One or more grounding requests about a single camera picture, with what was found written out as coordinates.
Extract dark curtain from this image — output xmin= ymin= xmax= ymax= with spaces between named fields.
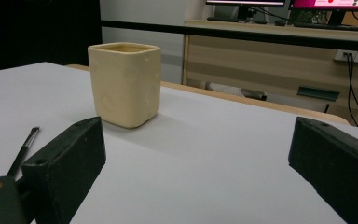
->
xmin=0 ymin=0 xmax=103 ymax=74

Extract light wooden office desk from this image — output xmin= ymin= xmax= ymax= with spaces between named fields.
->
xmin=182 ymin=19 xmax=358 ymax=129

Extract black power cable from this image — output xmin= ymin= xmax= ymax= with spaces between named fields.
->
xmin=345 ymin=53 xmax=358 ymax=129

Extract cream square ceramic cup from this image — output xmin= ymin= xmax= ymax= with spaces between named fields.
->
xmin=87 ymin=41 xmax=162 ymax=130

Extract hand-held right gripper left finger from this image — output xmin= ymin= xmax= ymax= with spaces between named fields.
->
xmin=21 ymin=116 xmax=107 ymax=224

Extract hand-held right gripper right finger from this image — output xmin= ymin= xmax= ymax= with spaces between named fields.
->
xmin=287 ymin=116 xmax=358 ymax=224

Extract dark pen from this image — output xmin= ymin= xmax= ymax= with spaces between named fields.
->
xmin=7 ymin=126 xmax=41 ymax=179

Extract computer monitor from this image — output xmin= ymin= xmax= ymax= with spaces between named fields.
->
xmin=205 ymin=0 xmax=286 ymax=21
xmin=288 ymin=0 xmax=358 ymax=26

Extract black keyboard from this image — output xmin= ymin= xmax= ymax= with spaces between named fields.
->
xmin=293 ymin=21 xmax=358 ymax=33
xmin=207 ymin=16 xmax=269 ymax=25

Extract black horizontal rail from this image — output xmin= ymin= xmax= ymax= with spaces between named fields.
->
xmin=101 ymin=20 xmax=358 ymax=53

